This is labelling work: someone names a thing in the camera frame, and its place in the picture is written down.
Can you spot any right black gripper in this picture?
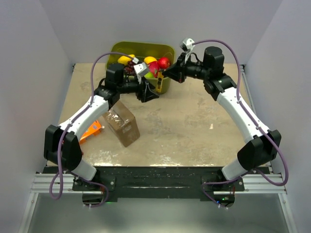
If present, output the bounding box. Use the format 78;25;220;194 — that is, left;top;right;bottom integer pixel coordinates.
162;53;210;84

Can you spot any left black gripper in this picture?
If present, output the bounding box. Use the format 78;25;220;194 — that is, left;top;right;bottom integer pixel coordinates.
117;74;159;102

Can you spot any yellow black utility knife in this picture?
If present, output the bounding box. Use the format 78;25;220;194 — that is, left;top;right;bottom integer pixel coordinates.
155;69;164;94

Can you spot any brown cardboard express box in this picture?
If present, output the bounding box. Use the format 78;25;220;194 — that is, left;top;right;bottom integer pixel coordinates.
103;100;140;147

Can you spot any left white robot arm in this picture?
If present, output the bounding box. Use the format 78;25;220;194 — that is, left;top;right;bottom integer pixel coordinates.
44;63;159;190

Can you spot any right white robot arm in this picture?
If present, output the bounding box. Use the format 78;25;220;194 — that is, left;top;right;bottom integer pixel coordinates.
163;46;281;191

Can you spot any orange carton box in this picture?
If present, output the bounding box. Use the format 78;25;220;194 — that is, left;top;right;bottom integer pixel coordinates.
79;120;103;144

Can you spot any red apple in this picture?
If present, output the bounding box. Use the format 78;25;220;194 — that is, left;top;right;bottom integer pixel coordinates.
157;57;171;69

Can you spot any green lime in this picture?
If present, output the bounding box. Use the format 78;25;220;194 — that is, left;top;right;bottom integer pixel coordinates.
144;72;154;79

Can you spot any pink dragon fruit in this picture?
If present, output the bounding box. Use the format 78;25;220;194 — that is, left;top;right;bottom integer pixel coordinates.
148;61;160;78

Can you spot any red grape bunch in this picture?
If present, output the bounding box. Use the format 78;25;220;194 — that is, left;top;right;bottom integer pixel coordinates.
124;60;135;76

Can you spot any yellow lemon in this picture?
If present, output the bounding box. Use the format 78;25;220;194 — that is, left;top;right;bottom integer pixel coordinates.
144;56;157;64

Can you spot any yellow mango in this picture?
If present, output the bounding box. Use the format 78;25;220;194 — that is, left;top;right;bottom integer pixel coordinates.
117;54;135;66

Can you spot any olive green plastic bin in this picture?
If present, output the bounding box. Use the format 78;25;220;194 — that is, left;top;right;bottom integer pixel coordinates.
111;41;175;94

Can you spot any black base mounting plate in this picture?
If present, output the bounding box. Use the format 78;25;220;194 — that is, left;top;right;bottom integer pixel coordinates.
43;166;272;203

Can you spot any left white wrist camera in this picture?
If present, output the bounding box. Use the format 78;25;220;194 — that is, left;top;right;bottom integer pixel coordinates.
132;57;149;84

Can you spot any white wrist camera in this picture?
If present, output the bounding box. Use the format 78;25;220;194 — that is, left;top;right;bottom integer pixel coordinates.
132;57;149;84
179;38;195;53

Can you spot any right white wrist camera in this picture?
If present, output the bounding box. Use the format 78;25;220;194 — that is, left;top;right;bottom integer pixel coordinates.
179;38;195;53

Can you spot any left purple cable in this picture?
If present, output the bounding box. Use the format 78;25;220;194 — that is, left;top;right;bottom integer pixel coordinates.
50;52;137;209

